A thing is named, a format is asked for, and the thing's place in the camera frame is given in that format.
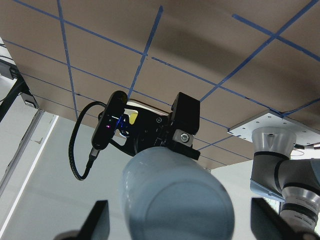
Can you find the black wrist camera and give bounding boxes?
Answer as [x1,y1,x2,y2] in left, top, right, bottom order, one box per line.
[91,90,128,151]

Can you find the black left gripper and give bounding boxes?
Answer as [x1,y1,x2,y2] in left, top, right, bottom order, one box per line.
[109,92,200,160]

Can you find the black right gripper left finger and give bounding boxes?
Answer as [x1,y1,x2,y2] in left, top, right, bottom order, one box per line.
[56,199,111,240]

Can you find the yellow plastic cup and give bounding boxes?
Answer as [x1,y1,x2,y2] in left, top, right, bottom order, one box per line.
[129,112,138,125]

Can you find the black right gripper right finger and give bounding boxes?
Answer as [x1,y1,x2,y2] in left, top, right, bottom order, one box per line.
[250,198,320,240]

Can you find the cream plastic tray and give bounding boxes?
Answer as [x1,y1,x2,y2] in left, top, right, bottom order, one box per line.
[127,99,169,116]

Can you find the blue plastic cup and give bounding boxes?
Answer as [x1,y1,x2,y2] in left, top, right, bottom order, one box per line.
[120,147,235,240]

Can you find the black camera cable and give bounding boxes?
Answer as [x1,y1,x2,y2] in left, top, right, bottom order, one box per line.
[68,100,106,181]

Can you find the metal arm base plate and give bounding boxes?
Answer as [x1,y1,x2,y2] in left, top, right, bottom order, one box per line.
[227,110,320,146]

